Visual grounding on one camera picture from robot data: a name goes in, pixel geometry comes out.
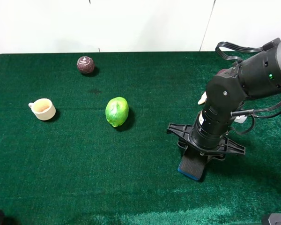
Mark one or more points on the green velvet table cloth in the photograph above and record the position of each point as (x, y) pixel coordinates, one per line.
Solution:
(77, 169)

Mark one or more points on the grey object bottom right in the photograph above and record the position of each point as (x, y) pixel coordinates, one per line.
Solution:
(272, 219)

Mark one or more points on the green toy lemon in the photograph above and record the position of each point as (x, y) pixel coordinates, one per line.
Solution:
(117, 111)

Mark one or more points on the purple white toy radish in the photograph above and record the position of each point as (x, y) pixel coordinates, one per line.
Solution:
(204, 95)

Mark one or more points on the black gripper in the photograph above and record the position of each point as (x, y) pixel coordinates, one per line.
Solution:
(214, 146)

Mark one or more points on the cream plastic cup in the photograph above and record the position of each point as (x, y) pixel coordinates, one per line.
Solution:
(43, 109)

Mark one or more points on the dark purple ball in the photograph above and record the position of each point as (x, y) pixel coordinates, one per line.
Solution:
(85, 65)

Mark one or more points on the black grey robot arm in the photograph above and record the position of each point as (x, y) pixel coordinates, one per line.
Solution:
(256, 77)

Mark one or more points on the black blue eraser sponge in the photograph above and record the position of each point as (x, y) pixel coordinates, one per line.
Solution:
(192, 164)

